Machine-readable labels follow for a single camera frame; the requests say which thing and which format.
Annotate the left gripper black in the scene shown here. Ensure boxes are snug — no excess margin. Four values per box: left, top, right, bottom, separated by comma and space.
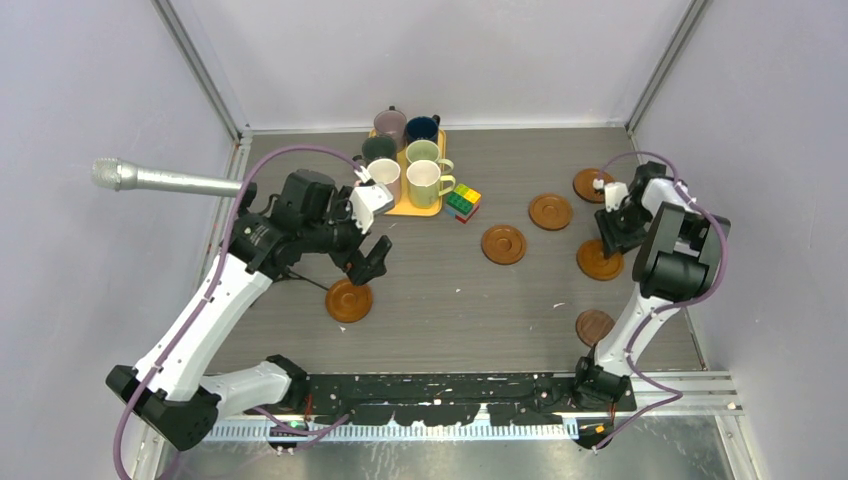
303, 188, 391, 285

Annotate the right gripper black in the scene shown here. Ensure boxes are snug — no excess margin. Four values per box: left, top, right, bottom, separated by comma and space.
596, 202, 654, 259

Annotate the brown wooden coaster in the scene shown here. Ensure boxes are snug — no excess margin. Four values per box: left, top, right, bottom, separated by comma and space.
572, 168, 605, 204
528, 193, 574, 231
325, 278, 374, 323
576, 239, 625, 281
481, 224, 527, 265

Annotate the yellow tray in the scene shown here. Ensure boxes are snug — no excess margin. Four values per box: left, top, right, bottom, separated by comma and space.
365, 139, 457, 217

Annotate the dark walnut coaster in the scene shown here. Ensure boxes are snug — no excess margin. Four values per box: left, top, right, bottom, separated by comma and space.
575, 309, 615, 347

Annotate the navy blue mug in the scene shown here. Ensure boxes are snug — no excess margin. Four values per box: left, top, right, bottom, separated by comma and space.
405, 114, 441, 144

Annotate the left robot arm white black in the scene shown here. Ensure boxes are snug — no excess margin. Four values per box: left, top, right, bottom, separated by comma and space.
106, 169, 394, 452

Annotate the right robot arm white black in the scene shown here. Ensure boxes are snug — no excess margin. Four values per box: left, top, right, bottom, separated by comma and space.
570, 162, 730, 411

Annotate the black microphone tripod stand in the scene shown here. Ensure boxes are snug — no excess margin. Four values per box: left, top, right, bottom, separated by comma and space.
250, 268, 329, 309

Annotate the pink white mug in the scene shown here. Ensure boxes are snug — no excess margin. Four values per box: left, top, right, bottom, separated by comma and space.
367, 158, 402, 204

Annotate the cream yellow mug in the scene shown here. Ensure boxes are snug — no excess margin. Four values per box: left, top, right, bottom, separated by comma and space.
406, 160, 456, 209

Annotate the colourful toy brick block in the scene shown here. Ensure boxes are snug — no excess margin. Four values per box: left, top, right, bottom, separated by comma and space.
443, 183, 482, 224

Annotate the dark green mug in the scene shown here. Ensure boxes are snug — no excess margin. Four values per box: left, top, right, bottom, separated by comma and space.
353, 135, 397, 170

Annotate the light green mug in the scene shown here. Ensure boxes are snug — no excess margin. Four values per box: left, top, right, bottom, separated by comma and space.
405, 139, 454, 174

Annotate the mauve mug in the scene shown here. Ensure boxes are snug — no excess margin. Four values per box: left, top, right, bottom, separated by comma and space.
373, 105, 407, 151

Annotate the silver microphone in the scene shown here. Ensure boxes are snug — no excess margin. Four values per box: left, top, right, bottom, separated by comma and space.
91, 157, 242, 198

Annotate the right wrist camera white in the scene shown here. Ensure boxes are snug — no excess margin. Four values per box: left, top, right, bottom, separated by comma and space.
592, 178, 629, 212

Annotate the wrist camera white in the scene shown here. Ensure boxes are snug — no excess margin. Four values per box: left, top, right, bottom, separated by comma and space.
592, 178, 629, 212
349, 183, 395, 234

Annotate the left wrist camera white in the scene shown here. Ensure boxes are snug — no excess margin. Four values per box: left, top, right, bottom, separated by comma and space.
349, 183, 395, 234

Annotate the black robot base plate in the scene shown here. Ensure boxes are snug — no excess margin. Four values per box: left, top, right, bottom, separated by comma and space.
262, 372, 636, 426

